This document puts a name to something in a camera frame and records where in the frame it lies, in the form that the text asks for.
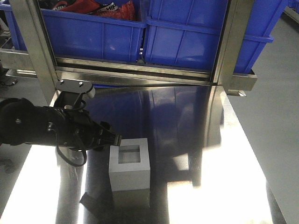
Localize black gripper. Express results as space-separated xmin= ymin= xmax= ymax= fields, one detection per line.
xmin=47 ymin=108 xmax=122 ymax=150

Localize gray cube base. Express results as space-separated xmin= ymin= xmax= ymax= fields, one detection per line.
xmin=109 ymin=138 xmax=150 ymax=191

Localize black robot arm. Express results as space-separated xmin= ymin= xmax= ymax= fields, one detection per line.
xmin=0 ymin=98 xmax=121 ymax=151

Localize blue plastic bin left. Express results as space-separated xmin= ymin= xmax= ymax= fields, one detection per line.
xmin=0 ymin=0 xmax=147 ymax=62

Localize blue plastic bin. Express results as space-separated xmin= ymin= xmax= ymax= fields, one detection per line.
xmin=143 ymin=0 xmax=288 ymax=73
xmin=0 ymin=0 xmax=147 ymax=62

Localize blue plastic bin right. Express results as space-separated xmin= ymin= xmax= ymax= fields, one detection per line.
xmin=143 ymin=0 xmax=288 ymax=73

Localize stainless steel shelf rack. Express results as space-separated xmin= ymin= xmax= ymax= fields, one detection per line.
xmin=0 ymin=0 xmax=257 ymax=103

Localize red packaged items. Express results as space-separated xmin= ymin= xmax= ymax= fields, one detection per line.
xmin=38 ymin=0 xmax=136 ymax=21

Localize black cable bundle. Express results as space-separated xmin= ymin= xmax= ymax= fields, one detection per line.
xmin=55 ymin=130 xmax=88 ymax=168

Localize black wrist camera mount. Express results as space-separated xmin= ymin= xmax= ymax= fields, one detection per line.
xmin=54 ymin=79 xmax=95 ymax=110

